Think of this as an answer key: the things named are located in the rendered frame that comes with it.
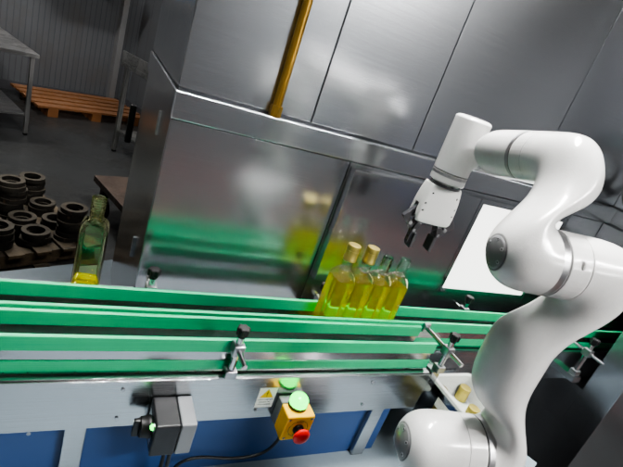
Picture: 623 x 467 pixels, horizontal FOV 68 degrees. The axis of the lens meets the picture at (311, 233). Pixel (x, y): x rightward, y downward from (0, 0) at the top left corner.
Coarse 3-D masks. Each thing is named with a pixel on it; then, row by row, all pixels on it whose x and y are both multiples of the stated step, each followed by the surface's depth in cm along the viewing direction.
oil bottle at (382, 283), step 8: (376, 272) 122; (376, 280) 120; (384, 280) 121; (376, 288) 121; (384, 288) 122; (368, 296) 122; (376, 296) 122; (384, 296) 123; (368, 304) 122; (376, 304) 123; (368, 312) 124; (376, 312) 125
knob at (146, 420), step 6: (150, 414) 92; (138, 420) 89; (144, 420) 90; (150, 420) 90; (138, 426) 90; (144, 426) 89; (132, 432) 90; (138, 432) 90; (144, 432) 89; (150, 432) 89
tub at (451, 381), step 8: (440, 376) 133; (448, 376) 135; (456, 376) 136; (464, 376) 138; (440, 384) 130; (448, 384) 136; (456, 384) 138; (448, 392) 127; (472, 392) 138; (456, 400) 137; (472, 400) 138; (456, 408) 123; (464, 408) 135; (480, 408) 135
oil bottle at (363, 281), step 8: (360, 272) 118; (368, 272) 119; (360, 280) 118; (368, 280) 119; (360, 288) 119; (368, 288) 120; (352, 296) 119; (360, 296) 120; (352, 304) 120; (360, 304) 121; (344, 312) 121; (352, 312) 122; (360, 312) 123
